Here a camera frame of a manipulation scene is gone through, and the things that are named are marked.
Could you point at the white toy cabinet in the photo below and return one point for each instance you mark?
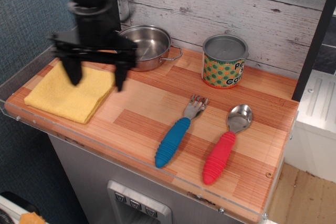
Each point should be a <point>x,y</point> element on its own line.
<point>311,144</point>

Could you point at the red handled spoon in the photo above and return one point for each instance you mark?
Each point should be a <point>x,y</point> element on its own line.
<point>238,119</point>

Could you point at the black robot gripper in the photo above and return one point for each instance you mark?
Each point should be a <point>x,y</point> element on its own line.
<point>94,39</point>

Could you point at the black vertical post right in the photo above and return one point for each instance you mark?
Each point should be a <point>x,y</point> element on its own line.
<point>312,54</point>

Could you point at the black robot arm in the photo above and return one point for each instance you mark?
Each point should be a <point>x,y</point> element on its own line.
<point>95,39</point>

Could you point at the grey toy fridge cabinet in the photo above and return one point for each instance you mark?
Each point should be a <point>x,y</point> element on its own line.
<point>89,171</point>

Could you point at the toy peas and carrots can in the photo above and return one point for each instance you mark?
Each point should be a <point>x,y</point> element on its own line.
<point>224,58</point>

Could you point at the clear acrylic guard rail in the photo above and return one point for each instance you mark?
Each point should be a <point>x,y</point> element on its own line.
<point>129,125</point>

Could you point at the blue handled fork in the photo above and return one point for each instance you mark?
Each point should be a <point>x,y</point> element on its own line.
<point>170,143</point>

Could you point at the yellow cloth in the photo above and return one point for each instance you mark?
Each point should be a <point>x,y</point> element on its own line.
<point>56,94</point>

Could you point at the small steel pot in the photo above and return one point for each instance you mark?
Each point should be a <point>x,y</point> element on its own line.
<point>154,44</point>

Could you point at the silver dispenser button panel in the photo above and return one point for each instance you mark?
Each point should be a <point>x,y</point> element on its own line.
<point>130,206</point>

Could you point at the orange plush object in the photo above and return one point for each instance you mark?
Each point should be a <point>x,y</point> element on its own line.
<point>31,218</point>

